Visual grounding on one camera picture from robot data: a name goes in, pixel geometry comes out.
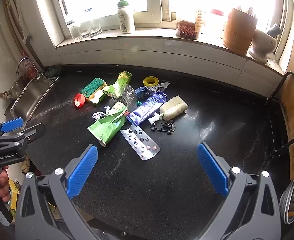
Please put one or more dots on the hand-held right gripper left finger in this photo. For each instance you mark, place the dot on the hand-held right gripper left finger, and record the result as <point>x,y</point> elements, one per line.
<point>83,170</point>

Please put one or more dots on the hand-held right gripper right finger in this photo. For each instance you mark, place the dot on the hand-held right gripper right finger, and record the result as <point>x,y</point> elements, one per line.
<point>212,170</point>

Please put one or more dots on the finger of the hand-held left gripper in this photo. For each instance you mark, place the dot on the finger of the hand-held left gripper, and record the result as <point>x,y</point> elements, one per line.
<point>12,125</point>
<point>32,131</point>

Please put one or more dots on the large green carton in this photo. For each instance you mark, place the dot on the large green carton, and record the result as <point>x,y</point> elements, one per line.
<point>107,127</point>

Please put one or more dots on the red bottle cap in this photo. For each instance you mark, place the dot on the red bottle cap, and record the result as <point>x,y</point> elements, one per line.
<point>79,100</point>

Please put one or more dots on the printed wrapper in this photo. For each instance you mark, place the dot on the printed wrapper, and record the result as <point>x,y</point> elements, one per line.
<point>100,113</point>

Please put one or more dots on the silver pill blister pack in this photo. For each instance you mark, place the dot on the silver pill blister pack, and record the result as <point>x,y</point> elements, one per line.
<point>140,142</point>

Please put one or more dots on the black toy car chassis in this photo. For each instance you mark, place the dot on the black toy car chassis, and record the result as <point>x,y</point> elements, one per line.
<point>163,128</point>

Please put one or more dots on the small green carton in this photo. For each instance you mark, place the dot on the small green carton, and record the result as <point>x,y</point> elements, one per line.
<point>97,99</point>

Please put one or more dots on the white foam block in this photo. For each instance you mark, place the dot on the white foam block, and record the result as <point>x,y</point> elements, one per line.
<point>173,107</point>

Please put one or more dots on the green and yellow sponge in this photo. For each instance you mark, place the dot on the green and yellow sponge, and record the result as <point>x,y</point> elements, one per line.
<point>94,86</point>

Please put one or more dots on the white plastic pump head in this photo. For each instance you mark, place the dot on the white plastic pump head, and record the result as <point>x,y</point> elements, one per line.
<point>155,118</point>

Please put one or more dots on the clear plastic cup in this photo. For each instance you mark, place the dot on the clear plastic cup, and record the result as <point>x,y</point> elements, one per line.
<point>125,95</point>

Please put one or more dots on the blue plastic pouch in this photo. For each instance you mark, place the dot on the blue plastic pouch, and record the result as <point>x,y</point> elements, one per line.
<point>147,107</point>

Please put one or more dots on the torn green carton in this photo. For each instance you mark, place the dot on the torn green carton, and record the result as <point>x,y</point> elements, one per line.
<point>119,82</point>

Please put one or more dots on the stainless steel sink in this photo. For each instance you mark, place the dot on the stainless steel sink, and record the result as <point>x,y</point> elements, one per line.
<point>29,95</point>

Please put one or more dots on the yellow box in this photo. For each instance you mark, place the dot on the yellow box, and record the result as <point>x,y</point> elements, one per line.
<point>13,195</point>

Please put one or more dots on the red label bottle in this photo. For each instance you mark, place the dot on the red label bottle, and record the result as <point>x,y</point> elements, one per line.
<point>30,70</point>

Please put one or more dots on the dark green cloth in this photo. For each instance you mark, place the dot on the dark green cloth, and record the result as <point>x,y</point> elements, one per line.
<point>53,71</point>

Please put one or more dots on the chrome faucet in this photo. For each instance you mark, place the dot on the chrome faucet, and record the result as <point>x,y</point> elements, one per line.
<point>20,61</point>

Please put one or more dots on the black metal rack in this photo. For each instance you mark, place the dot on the black metal rack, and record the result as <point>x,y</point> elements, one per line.
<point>274,120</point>

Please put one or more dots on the white curved plastic object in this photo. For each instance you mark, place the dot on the white curved plastic object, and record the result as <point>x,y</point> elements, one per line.
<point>285,202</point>

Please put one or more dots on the crumpled blue wrapper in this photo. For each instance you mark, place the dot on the crumpled blue wrapper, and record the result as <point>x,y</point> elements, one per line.
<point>142,92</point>

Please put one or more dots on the yellow tape spool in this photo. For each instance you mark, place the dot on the yellow tape spool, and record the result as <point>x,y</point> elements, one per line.
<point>150,81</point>

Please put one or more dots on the glass jar with dark lid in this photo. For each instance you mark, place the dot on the glass jar with dark lid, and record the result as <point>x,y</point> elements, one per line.
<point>74,31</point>

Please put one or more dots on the clear drinking glass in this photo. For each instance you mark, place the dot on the clear drinking glass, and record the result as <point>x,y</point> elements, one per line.
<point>85,30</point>
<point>95,27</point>

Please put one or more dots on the white stone mortar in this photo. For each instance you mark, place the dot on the white stone mortar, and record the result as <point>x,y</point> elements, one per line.
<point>260,45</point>

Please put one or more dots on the bamboo utensil holder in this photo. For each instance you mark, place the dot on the bamboo utensil holder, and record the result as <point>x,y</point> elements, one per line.
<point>238,35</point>

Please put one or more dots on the white pump soap bottle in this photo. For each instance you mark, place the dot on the white pump soap bottle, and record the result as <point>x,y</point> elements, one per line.
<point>125,17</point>

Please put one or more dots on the grey stone pestle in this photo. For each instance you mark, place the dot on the grey stone pestle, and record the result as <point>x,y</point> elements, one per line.
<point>274,28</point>

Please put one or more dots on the clear jar with red lid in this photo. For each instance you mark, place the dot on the clear jar with red lid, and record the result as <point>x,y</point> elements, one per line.
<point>215,13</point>

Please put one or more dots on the white window frame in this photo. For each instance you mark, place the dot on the white window frame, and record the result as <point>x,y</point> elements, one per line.
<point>152,12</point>

